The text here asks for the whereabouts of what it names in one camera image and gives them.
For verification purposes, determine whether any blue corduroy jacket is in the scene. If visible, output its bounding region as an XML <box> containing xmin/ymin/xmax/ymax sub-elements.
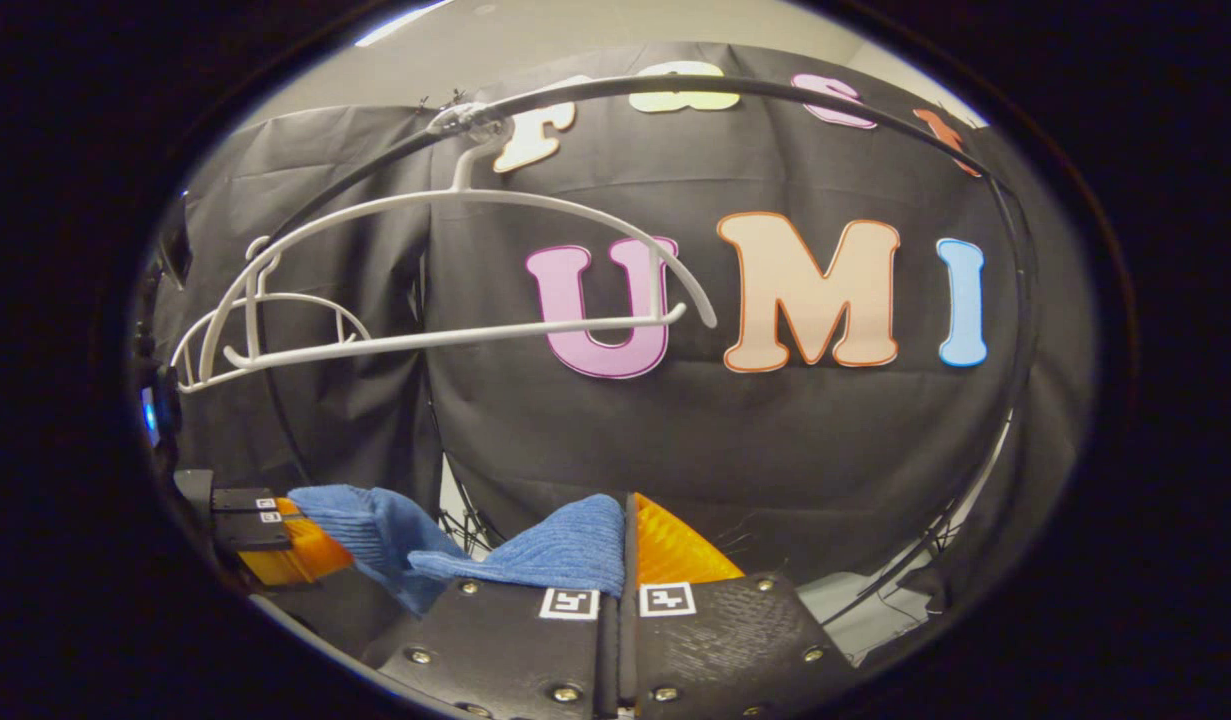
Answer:
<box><xmin>288</xmin><ymin>485</ymin><xmax>628</xmax><ymax>616</ymax></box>

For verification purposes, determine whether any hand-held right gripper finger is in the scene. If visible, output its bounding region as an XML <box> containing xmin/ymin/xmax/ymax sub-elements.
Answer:
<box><xmin>360</xmin><ymin>578</ymin><xmax>619</xmax><ymax>720</ymax></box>
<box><xmin>618</xmin><ymin>492</ymin><xmax>861</xmax><ymax>720</ymax></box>

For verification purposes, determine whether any black backdrop cloth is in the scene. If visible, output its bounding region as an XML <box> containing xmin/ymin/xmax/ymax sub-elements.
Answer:
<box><xmin>150</xmin><ymin>42</ymin><xmax>1096</xmax><ymax>661</ymax></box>

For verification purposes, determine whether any black tripod stand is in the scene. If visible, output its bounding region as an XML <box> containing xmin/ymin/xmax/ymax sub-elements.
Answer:
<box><xmin>910</xmin><ymin>515</ymin><xmax>981</xmax><ymax>606</ymax></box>
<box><xmin>435</xmin><ymin>478</ymin><xmax>508</xmax><ymax>549</ymax></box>

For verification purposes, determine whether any white clothes hanger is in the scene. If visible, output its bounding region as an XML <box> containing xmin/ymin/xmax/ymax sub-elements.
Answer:
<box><xmin>197</xmin><ymin>103</ymin><xmax>718</xmax><ymax>393</ymax></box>

